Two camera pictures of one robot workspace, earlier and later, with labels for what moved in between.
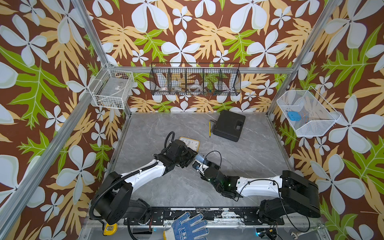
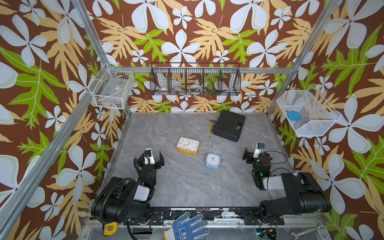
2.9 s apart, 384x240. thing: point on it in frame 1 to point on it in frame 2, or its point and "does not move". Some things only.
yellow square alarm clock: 194,144 does not move
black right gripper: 211,165 to 250,156
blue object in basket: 294,116 does not move
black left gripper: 190,155 to 157,164
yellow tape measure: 110,229 does not move
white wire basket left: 111,87 does not move
